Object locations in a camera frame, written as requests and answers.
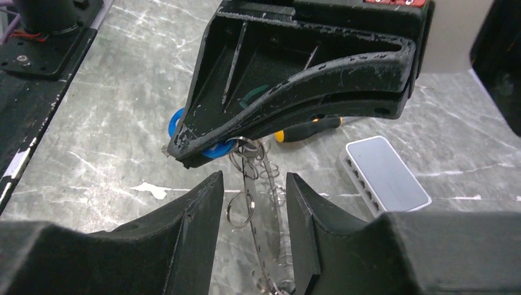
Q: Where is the numbered metal ring disc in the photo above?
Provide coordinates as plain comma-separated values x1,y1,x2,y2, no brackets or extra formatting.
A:
242,151,295,294

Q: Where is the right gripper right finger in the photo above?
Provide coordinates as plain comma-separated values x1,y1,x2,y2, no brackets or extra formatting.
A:
286,173,520,294

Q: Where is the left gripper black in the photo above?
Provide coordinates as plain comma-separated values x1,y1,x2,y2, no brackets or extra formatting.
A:
166,1,433,168

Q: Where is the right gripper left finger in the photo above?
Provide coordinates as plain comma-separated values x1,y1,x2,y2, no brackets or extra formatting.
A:
1,171,224,294

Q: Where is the blue key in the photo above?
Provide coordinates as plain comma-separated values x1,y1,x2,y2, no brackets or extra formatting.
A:
167,107,238,160

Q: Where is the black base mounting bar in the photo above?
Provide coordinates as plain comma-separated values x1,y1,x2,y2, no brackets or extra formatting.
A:
1,1,112,208

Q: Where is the bunch of steel keyrings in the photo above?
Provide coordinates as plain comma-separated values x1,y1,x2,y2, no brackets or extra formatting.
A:
225,136,291,267

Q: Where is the small white grey box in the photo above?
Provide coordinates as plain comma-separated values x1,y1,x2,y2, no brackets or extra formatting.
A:
339,136,432,218

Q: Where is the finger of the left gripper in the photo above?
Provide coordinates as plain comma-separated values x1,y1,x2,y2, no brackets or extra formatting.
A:
179,15,407,139

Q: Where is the yellow black screwdriver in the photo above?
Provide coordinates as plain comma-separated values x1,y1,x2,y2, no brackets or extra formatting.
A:
273,117,343,143

